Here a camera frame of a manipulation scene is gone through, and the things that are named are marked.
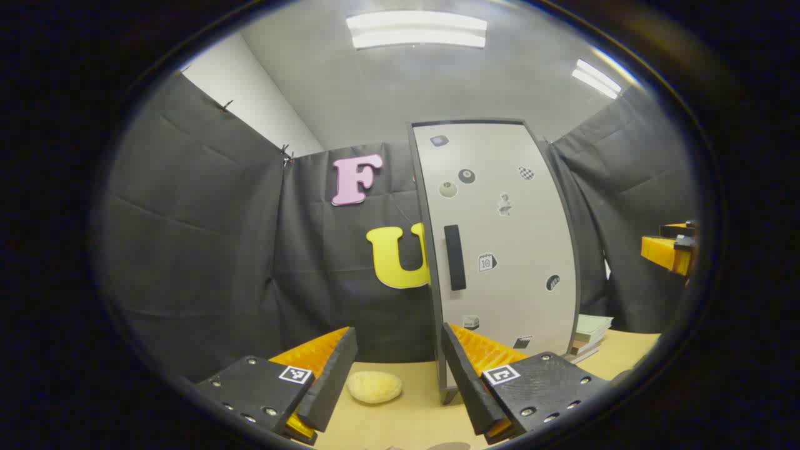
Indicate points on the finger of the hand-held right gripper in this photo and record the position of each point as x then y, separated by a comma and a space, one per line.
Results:
665, 253
681, 230

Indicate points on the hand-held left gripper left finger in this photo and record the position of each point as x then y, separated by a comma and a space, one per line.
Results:
334, 381

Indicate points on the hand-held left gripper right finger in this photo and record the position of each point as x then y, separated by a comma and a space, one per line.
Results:
469, 387

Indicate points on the dark grey cabinet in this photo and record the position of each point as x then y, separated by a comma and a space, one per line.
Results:
449, 395

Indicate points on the white cabinet door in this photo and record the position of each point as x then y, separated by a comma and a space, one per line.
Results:
512, 250

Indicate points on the pale yellow oval object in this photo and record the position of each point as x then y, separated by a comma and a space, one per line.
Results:
374, 386

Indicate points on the green cover book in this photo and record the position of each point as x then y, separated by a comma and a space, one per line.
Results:
594, 326

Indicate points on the brown cover book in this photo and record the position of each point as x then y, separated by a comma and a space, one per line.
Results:
587, 347

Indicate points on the ceiling light panel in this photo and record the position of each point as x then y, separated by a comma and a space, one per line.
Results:
597, 78
415, 30

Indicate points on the black backdrop cloth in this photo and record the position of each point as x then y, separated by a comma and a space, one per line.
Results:
206, 250

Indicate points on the black binder clip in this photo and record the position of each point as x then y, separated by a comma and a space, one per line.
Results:
226, 105
287, 154

